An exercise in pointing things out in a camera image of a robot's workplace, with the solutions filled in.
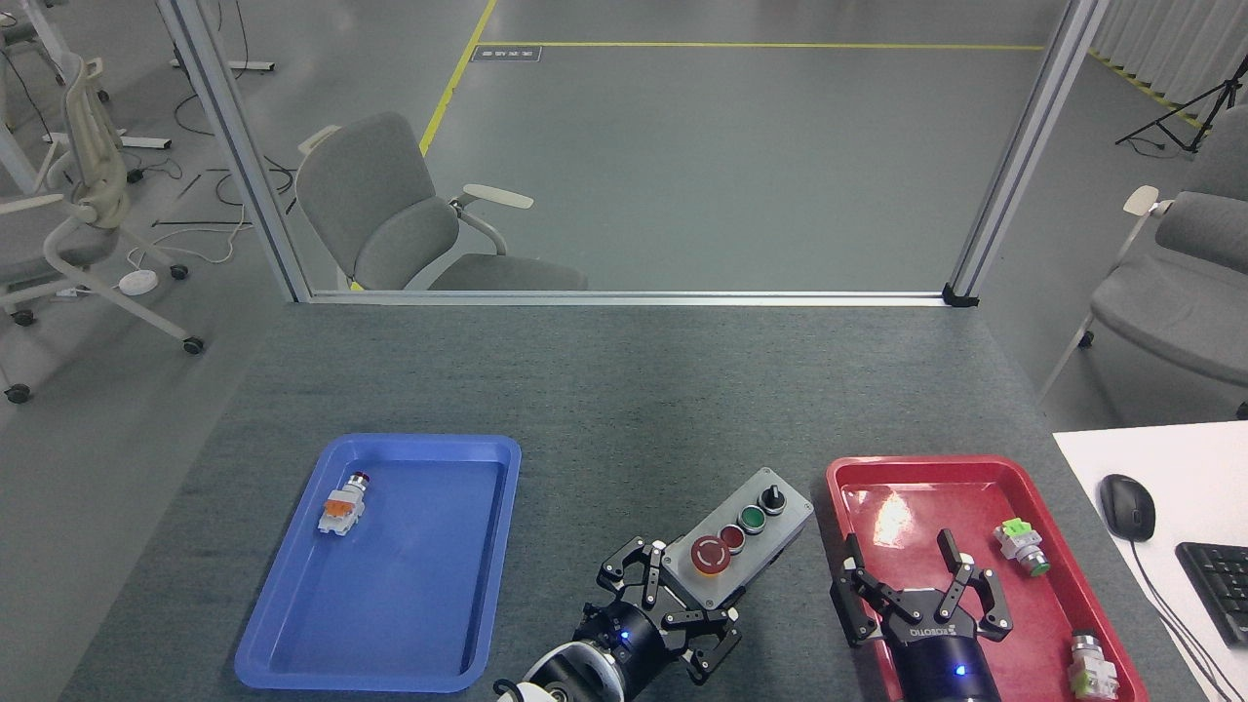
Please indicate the white desk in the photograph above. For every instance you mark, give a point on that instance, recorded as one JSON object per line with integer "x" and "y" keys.
{"x": 1189, "y": 468}

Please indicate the black computer mouse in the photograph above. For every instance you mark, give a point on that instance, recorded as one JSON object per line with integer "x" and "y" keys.
{"x": 1128, "y": 507}

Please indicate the white curtain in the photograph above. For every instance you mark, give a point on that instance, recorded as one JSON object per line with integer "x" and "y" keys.
{"x": 1170, "y": 49}

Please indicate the grey armchair with white arms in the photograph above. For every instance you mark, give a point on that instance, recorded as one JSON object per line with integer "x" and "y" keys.
{"x": 390, "y": 224}

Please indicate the white table foot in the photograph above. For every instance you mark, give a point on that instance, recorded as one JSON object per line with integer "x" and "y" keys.
{"x": 234, "y": 66}
{"x": 117, "y": 141}

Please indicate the white mesh office chair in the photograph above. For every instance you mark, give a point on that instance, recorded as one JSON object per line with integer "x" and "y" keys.
{"x": 93, "y": 166}

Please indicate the black tripod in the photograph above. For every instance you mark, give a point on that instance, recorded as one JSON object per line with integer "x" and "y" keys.
{"x": 1204, "y": 107}

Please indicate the black corner bracket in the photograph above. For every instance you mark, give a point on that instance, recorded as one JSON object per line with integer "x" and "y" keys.
{"x": 960, "y": 296}

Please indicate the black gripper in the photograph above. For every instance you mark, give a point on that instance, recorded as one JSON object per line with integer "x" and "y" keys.
{"x": 936, "y": 673}
{"x": 634, "y": 648}

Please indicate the red plastic tray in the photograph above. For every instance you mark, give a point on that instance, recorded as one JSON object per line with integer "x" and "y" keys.
{"x": 877, "y": 487}

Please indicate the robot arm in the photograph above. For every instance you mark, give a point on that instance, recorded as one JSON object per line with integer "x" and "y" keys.
{"x": 546, "y": 673}

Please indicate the silver-topped green and white switch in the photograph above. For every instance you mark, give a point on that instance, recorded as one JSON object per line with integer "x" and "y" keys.
{"x": 1090, "y": 663}

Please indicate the green-capped push-button switch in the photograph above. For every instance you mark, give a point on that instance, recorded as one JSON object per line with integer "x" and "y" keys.
{"x": 1024, "y": 548}

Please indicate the grey control box with buttons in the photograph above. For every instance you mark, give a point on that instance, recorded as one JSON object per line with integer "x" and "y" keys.
{"x": 770, "y": 541}

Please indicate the blue plastic tray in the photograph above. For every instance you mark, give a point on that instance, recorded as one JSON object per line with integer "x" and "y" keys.
{"x": 419, "y": 565}

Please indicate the grey floor label plate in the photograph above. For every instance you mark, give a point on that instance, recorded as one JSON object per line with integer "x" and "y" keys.
{"x": 506, "y": 54}

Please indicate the silver aluminium post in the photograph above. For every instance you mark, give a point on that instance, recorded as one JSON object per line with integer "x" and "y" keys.
{"x": 1024, "y": 146}
{"x": 234, "y": 146}

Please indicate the white round floor device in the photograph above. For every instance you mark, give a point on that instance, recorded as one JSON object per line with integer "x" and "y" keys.
{"x": 138, "y": 283}

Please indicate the orange and white push-button switch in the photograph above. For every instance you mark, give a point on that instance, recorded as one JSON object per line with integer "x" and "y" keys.
{"x": 338, "y": 507}

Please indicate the black keyboard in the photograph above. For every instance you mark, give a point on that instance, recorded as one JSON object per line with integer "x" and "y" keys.
{"x": 1219, "y": 585}

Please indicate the silver aluminium cross rail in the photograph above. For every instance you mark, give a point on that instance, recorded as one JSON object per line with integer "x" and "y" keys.
{"x": 624, "y": 298}

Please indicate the grey chair with white frame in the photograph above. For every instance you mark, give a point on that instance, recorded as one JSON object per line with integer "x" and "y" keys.
{"x": 1180, "y": 302}

